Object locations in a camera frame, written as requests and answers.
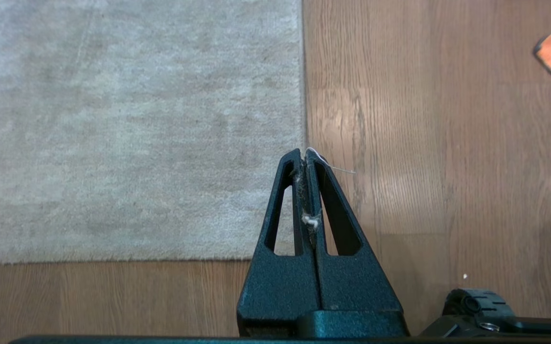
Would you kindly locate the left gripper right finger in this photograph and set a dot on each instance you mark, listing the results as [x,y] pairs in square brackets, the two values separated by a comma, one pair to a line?
[356,286]

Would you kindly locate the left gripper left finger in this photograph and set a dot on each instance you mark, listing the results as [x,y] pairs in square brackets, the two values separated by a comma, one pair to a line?
[280,286]

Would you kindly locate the grey rug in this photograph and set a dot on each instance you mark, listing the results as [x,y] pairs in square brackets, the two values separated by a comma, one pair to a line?
[132,129]

